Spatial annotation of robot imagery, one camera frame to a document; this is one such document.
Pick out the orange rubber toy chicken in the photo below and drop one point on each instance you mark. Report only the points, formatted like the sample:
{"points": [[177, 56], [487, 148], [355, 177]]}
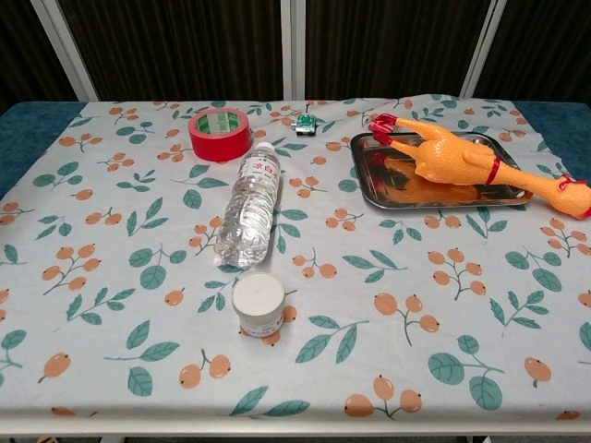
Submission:
{"points": [[443, 157]]}

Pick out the small white lidded jar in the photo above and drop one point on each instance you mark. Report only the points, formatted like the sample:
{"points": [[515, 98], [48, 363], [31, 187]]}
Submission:
{"points": [[258, 304]]}

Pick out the red tape roll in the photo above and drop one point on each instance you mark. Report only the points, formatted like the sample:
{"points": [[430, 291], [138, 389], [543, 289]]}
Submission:
{"points": [[217, 145]]}

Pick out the small green toy car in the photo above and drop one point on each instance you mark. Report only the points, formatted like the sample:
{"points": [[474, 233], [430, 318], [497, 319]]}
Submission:
{"points": [[305, 124]]}

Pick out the dark partition panel white frame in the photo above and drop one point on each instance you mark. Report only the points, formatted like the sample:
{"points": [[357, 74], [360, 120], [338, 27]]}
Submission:
{"points": [[545, 46], [23, 51], [184, 46], [383, 46]]}

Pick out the rectangular stainless steel tray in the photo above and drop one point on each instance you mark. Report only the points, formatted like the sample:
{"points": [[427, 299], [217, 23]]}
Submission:
{"points": [[383, 184]]}

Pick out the clear plastic water bottle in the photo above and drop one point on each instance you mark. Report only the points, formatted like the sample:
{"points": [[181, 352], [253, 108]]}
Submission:
{"points": [[247, 212]]}

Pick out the white metal table frame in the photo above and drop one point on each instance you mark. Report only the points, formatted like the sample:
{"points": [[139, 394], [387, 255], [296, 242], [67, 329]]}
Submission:
{"points": [[295, 429]]}

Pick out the floral leaf fruit tablecloth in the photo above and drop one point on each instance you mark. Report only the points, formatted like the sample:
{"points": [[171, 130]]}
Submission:
{"points": [[138, 295]]}

